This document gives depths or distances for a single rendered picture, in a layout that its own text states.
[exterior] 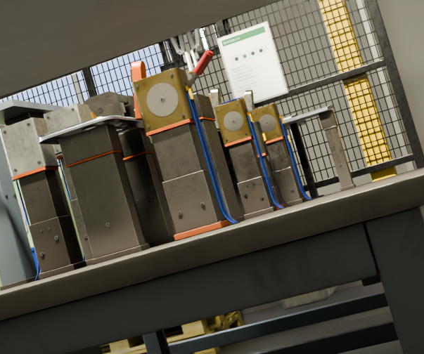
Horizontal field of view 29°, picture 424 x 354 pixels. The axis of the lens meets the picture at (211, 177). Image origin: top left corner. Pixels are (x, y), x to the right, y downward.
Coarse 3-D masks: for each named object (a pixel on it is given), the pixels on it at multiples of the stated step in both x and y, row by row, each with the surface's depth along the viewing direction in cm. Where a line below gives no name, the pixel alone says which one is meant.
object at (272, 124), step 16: (256, 112) 276; (272, 112) 274; (272, 128) 274; (272, 144) 275; (288, 144) 277; (272, 160) 275; (288, 160) 275; (288, 176) 273; (288, 192) 274; (304, 192) 277
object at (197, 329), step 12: (192, 324) 469; (204, 324) 470; (216, 324) 492; (228, 324) 503; (240, 324) 527; (168, 336) 501; (180, 336) 471; (192, 336) 471; (108, 348) 520; (120, 348) 483; (132, 348) 481; (144, 348) 480; (216, 348) 469
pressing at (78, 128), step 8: (88, 120) 176; (96, 120) 174; (104, 120) 181; (112, 120) 184; (120, 120) 188; (128, 120) 191; (136, 120) 188; (72, 128) 175; (80, 128) 182; (88, 128) 184; (120, 128) 199; (128, 128) 203; (136, 128) 207; (40, 136) 178; (48, 136) 177; (56, 136) 185; (64, 136) 188; (56, 144) 189
